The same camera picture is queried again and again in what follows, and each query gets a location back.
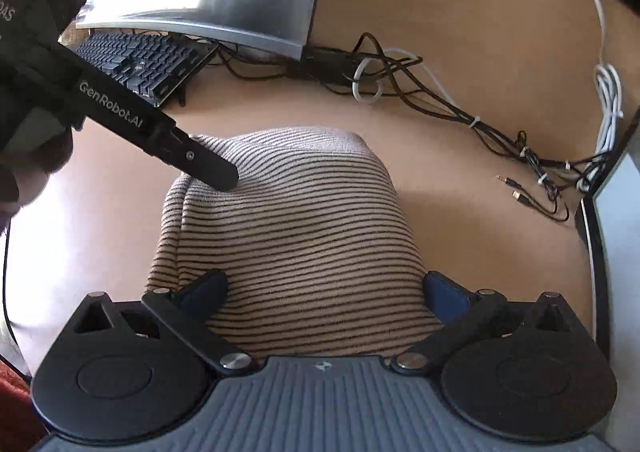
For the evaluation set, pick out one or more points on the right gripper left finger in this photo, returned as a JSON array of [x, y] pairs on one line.
[[185, 313]]

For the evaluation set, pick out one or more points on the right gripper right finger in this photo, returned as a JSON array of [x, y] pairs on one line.
[[465, 316]]

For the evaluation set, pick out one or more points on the dark-gloved left hand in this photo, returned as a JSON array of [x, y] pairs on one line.
[[24, 175]]

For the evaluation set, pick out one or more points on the beige striped knit garment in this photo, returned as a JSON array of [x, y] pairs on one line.
[[317, 250]]

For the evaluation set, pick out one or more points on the black mechanical keyboard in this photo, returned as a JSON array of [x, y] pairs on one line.
[[152, 66]]

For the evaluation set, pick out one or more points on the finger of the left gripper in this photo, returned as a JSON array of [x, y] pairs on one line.
[[195, 160]]

